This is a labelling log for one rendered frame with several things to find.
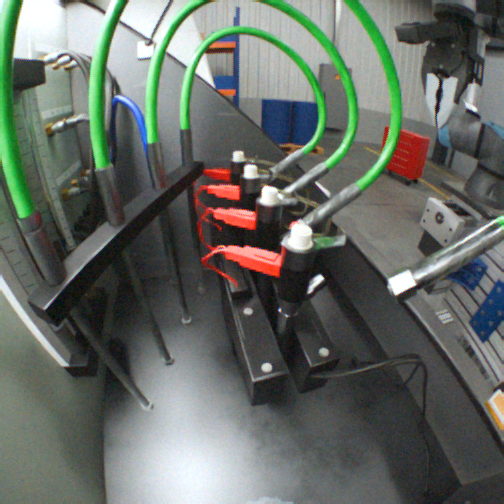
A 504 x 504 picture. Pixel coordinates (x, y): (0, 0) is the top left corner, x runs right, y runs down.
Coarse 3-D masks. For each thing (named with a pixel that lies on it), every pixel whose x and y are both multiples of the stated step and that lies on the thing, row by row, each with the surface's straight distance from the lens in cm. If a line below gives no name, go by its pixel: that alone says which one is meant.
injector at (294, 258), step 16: (288, 256) 20; (304, 256) 20; (288, 272) 21; (304, 272) 21; (288, 288) 22; (304, 288) 22; (320, 288) 24; (288, 304) 24; (288, 320) 26; (288, 336) 28
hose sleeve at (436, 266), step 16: (496, 224) 20; (464, 240) 19; (480, 240) 19; (496, 240) 20; (432, 256) 18; (448, 256) 18; (464, 256) 19; (416, 272) 18; (432, 272) 18; (448, 272) 19; (416, 288) 18
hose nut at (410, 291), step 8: (392, 272) 18; (400, 272) 18; (408, 272) 18; (392, 280) 17; (400, 280) 17; (408, 280) 18; (392, 288) 18; (400, 288) 17; (408, 288) 17; (400, 296) 18; (408, 296) 18
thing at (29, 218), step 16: (16, 0) 19; (0, 16) 19; (16, 16) 19; (0, 32) 19; (16, 32) 19; (0, 48) 19; (0, 64) 18; (0, 80) 18; (0, 96) 18; (0, 112) 18; (0, 128) 18; (0, 144) 19; (16, 144) 19; (16, 160) 19; (16, 176) 19; (16, 192) 19; (16, 208) 20; (32, 208) 20; (32, 224) 19
